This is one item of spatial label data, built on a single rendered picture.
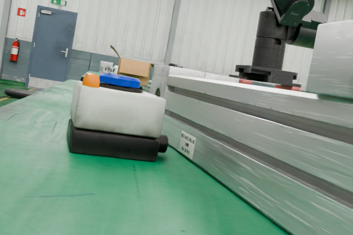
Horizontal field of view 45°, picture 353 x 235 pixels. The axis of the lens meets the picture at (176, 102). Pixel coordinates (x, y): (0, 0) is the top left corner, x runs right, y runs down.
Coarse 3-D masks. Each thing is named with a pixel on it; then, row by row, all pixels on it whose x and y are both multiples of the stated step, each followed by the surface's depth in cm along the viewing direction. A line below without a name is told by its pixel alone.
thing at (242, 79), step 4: (240, 72) 83; (244, 72) 82; (232, 76) 81; (236, 76) 79; (240, 76) 79; (244, 76) 82; (248, 76) 82; (252, 76) 82; (256, 76) 83; (240, 80) 78; (244, 80) 77; (248, 80) 77; (252, 80) 84; (256, 80) 83; (260, 80) 83
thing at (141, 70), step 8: (112, 48) 286; (120, 64) 266; (128, 64) 267; (136, 64) 268; (144, 64) 269; (152, 64) 271; (120, 72) 268; (128, 72) 265; (136, 72) 266; (144, 72) 267; (144, 80) 271
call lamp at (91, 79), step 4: (88, 76) 38; (92, 76) 38; (96, 76) 38; (84, 80) 38; (88, 80) 38; (92, 80) 38; (96, 80) 38; (84, 84) 38; (88, 84) 38; (92, 84) 38; (96, 84) 38
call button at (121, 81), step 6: (102, 78) 41; (108, 78) 40; (114, 78) 40; (120, 78) 40; (126, 78) 40; (132, 78) 41; (114, 84) 41; (120, 84) 40; (126, 84) 40; (132, 84) 41; (138, 84) 42
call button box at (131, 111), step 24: (72, 96) 44; (96, 96) 38; (120, 96) 38; (144, 96) 39; (72, 120) 39; (96, 120) 38; (120, 120) 38; (144, 120) 39; (72, 144) 38; (96, 144) 38; (120, 144) 39; (144, 144) 39
